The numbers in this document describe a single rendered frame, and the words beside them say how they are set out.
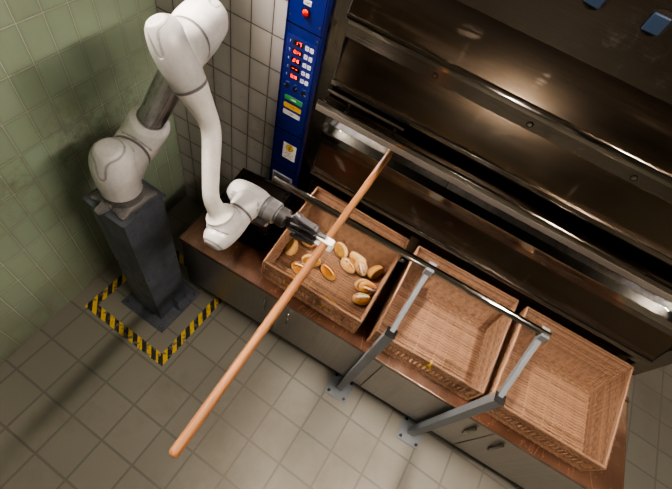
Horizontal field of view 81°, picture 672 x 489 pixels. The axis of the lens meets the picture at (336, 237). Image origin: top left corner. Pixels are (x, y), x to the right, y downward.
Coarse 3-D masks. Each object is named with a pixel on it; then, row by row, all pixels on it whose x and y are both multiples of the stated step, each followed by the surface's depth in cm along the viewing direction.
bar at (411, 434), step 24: (336, 216) 156; (384, 240) 154; (432, 264) 153; (504, 312) 148; (384, 336) 158; (360, 360) 188; (528, 360) 150; (336, 384) 235; (504, 384) 153; (456, 408) 181; (480, 408) 162; (408, 432) 227
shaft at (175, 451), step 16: (384, 160) 173; (352, 208) 155; (336, 224) 149; (320, 256) 141; (304, 272) 135; (288, 288) 131; (272, 320) 124; (256, 336) 120; (240, 352) 117; (240, 368) 115; (224, 384) 111; (208, 400) 108; (192, 432) 103; (176, 448) 100
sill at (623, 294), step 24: (336, 144) 181; (360, 144) 180; (384, 168) 178; (408, 168) 178; (432, 192) 174; (480, 216) 171; (528, 240) 169; (552, 264) 170; (576, 264) 168; (600, 288) 166; (624, 288) 166; (648, 312) 163
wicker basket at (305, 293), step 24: (312, 216) 216; (360, 216) 202; (288, 240) 209; (336, 240) 218; (360, 240) 210; (408, 240) 197; (264, 264) 190; (288, 264) 206; (336, 264) 212; (384, 264) 212; (312, 288) 201; (336, 288) 204; (336, 312) 187; (360, 312) 200
